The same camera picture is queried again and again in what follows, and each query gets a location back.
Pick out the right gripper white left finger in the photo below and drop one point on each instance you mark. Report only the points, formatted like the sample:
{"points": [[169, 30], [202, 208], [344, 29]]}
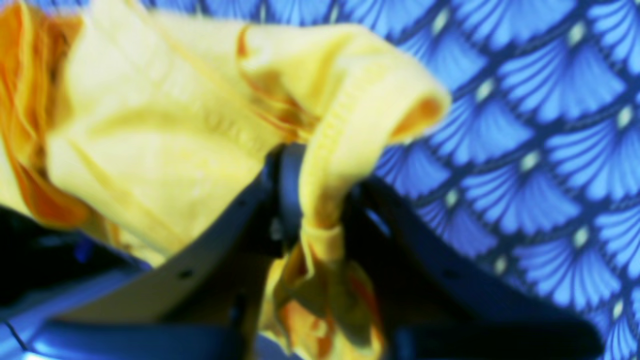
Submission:
{"points": [[264, 219]]}

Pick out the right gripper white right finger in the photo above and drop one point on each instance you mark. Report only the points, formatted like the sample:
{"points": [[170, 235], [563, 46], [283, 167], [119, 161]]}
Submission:
{"points": [[424, 288]]}

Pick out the yellow T-shirt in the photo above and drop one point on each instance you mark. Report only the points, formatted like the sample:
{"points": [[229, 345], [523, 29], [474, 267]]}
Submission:
{"points": [[141, 126]]}

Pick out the blue fan-patterned tablecloth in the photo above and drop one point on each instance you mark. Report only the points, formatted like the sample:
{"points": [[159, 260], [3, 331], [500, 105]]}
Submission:
{"points": [[535, 173]]}

